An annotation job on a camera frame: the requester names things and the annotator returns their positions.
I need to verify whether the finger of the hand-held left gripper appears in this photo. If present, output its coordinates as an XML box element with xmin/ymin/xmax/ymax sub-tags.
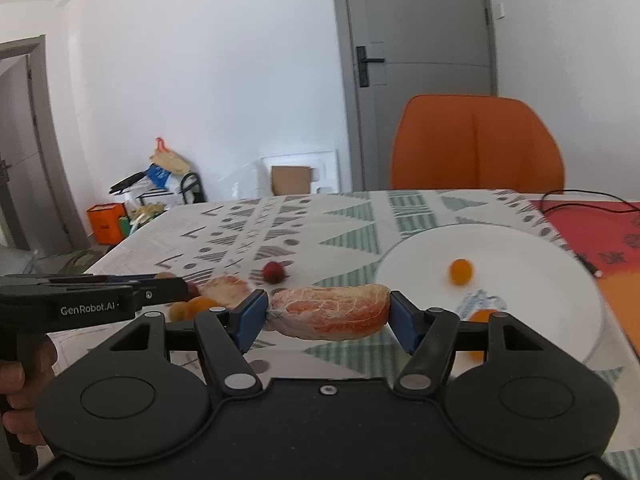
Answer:
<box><xmin>132</xmin><ymin>276</ymin><xmax>190</xmax><ymax>307</ymax></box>

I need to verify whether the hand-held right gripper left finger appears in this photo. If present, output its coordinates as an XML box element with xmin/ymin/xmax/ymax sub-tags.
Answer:
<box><xmin>107</xmin><ymin>290</ymin><xmax>270</xmax><ymax>396</ymax></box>

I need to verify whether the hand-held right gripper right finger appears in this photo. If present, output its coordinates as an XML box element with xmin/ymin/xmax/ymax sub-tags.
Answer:
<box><xmin>389</xmin><ymin>291</ymin><xmax>543</xmax><ymax>395</ymax></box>

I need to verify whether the pale pomelo segment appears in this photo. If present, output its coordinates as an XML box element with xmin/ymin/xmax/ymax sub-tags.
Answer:
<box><xmin>199</xmin><ymin>275</ymin><xmax>252</xmax><ymax>311</ymax></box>

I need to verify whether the medium orange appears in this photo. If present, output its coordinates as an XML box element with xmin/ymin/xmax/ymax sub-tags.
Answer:
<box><xmin>189</xmin><ymin>296</ymin><xmax>219</xmax><ymax>317</ymax></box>

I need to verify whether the pink pomelo segment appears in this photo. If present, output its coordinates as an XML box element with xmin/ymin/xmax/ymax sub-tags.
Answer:
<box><xmin>269</xmin><ymin>283</ymin><xmax>391</xmax><ymax>342</ymax></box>

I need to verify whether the small orange kumquat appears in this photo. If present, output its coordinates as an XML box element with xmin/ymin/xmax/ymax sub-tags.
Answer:
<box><xmin>448</xmin><ymin>258</ymin><xmax>474</xmax><ymax>287</ymax></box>

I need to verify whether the person's left hand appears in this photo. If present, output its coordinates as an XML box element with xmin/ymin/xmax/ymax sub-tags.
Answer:
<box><xmin>0</xmin><ymin>336</ymin><xmax>58</xmax><ymax>447</ymax></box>

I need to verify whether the orange box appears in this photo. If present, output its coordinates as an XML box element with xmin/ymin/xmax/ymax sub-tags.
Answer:
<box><xmin>86</xmin><ymin>203</ymin><xmax>126</xmax><ymax>246</ymax></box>

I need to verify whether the black folding cart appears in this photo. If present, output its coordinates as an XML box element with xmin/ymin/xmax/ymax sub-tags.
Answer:
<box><xmin>179</xmin><ymin>172</ymin><xmax>207</xmax><ymax>206</ymax></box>

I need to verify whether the patterned white green tablecloth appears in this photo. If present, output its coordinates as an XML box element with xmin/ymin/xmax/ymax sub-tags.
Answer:
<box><xmin>50</xmin><ymin>189</ymin><xmax>640</xmax><ymax>480</ymax></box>

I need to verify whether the blue plastic bag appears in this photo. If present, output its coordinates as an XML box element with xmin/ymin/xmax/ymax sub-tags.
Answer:
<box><xmin>145</xmin><ymin>162</ymin><xmax>172</xmax><ymax>191</ymax></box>

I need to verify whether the brown cardboard box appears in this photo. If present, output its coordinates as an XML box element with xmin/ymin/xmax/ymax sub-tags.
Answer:
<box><xmin>270</xmin><ymin>165</ymin><xmax>312</xmax><ymax>196</ymax></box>

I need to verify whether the orange chair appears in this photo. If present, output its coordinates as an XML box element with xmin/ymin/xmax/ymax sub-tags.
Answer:
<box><xmin>389</xmin><ymin>94</ymin><xmax>567</xmax><ymax>194</ymax></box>

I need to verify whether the red orange printed mat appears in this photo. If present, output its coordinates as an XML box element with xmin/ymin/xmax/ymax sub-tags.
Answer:
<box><xmin>529</xmin><ymin>200</ymin><xmax>640</xmax><ymax>361</ymax></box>

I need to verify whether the grey door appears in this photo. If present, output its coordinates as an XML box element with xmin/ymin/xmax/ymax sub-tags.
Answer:
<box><xmin>329</xmin><ymin>0</ymin><xmax>501</xmax><ymax>195</ymax></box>

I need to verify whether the beige bag with red handle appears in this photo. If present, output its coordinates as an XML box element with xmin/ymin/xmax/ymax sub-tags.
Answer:
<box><xmin>149</xmin><ymin>136</ymin><xmax>192</xmax><ymax>177</ymax></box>

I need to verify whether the grey doorway frame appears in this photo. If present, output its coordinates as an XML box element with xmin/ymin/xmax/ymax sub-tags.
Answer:
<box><xmin>0</xmin><ymin>35</ymin><xmax>87</xmax><ymax>252</ymax></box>

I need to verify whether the black cable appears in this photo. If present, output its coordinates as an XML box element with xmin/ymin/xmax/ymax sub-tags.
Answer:
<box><xmin>541</xmin><ymin>189</ymin><xmax>640</xmax><ymax>217</ymax></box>

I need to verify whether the black door handle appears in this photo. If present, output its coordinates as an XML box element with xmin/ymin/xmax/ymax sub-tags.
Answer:
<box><xmin>355</xmin><ymin>45</ymin><xmax>386</xmax><ymax>88</ymax></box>

